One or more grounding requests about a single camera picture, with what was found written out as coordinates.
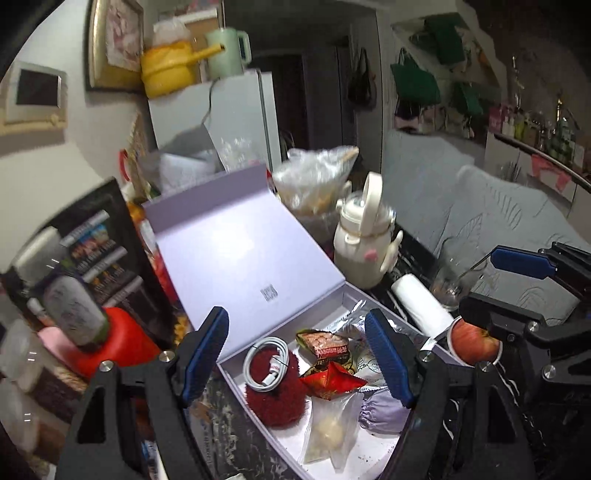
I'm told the glass mug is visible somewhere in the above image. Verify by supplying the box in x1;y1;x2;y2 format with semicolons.
429;237;488;311

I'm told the white cabinet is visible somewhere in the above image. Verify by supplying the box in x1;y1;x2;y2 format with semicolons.
485;131;591;217

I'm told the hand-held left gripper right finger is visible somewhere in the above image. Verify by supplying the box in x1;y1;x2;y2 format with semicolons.
365;309;539;480

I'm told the lavender gift box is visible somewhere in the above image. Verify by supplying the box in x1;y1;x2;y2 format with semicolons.
141;164;458;480

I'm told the black printed brochure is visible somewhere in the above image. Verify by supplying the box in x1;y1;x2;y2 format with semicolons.
0;178;177;334

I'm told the grey metal bowl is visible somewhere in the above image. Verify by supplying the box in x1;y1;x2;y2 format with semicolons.
446;316;505;368

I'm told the red apple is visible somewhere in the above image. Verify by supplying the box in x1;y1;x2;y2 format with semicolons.
450;320;502;365

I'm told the leaf pattern chair cushion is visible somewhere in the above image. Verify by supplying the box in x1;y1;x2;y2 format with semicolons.
443;165;591;324

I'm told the wall intercom panel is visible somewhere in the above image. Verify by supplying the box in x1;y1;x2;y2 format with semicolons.
0;61;69;136

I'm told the white printed cloth pouch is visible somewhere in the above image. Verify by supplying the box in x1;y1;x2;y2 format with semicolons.
353;344;393;394

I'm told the woven straw fan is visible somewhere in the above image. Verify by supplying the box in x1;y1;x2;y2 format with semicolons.
128;113;147;171

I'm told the yellow pot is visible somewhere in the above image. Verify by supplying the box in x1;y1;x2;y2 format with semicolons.
141;41;228;99

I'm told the red fuzzy scrunchie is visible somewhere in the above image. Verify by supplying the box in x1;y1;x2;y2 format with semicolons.
244;342;308;428

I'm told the white charging cable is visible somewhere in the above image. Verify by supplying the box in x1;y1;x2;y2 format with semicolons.
242;337;290;393

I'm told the red gold snack packet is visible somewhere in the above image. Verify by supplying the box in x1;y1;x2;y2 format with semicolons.
299;361;368;400

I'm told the gold framed picture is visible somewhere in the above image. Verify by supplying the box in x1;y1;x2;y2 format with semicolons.
85;0;145;92

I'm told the green tote bag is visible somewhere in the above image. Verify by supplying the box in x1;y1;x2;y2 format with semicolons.
425;14;467;65
391;48;441;106
452;80;485;116

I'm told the green electric kettle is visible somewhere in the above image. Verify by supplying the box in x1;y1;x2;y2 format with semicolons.
205;28;253;80

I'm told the red plastic container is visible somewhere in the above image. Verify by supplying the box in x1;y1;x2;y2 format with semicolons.
37;307;163;380

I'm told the leaf pattern covered chair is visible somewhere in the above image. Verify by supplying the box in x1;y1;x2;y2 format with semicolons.
383;129;477;241

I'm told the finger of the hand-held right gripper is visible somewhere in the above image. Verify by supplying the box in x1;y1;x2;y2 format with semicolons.
489;242;591;301
459;294;555;345

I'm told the cream character water bottle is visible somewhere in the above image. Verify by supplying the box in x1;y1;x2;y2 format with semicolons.
333;172;404;289

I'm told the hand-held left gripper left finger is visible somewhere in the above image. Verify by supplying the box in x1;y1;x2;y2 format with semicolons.
55;306;230;480

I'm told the white paper roll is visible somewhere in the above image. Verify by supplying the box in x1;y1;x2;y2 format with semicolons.
392;273;456;339

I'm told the black hanging bag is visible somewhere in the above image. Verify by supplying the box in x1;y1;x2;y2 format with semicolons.
347;47;378;111

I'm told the row of bottles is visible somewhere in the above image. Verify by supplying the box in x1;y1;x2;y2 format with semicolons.
489;92;587;160

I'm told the clear zip bag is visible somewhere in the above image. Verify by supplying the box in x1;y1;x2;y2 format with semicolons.
299;392;365;471

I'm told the white fridge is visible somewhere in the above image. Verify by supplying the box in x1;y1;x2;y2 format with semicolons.
148;69;283;174

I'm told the clear plastic snack bag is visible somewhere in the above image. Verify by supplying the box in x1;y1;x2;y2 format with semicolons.
339;295;371;335

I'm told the purple drawstring pouch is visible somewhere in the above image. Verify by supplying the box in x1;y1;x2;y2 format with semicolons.
358;387;411;435

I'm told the black label bottle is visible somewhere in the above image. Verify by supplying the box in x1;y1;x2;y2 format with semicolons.
44;274;110;348

